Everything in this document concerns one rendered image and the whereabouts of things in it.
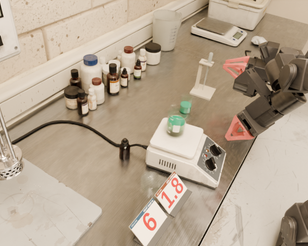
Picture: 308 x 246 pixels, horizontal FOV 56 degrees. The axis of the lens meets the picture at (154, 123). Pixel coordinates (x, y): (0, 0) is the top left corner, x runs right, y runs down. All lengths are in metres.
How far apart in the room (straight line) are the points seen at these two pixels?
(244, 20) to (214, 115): 0.86
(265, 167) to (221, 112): 0.26
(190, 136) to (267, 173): 0.25
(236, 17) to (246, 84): 1.09
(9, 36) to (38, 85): 0.55
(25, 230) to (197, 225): 0.38
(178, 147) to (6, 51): 0.47
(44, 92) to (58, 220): 0.46
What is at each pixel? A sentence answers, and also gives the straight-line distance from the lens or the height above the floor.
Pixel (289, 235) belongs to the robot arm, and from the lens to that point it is 0.64.
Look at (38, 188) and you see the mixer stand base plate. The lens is 0.77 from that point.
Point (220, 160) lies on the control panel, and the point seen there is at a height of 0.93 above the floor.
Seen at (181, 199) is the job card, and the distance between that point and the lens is 0.74.
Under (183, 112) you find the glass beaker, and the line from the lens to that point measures 0.76.
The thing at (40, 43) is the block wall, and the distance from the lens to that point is 1.00.
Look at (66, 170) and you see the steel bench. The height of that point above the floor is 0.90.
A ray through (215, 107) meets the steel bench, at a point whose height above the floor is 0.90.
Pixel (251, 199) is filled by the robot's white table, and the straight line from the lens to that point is 0.81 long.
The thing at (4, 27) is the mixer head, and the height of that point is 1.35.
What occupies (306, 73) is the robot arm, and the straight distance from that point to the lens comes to 0.61.
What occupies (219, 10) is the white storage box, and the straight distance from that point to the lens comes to 1.79.
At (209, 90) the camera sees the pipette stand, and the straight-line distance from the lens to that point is 1.12.
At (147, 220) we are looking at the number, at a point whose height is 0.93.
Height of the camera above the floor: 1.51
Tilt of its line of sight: 40 degrees down
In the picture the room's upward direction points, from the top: 7 degrees clockwise
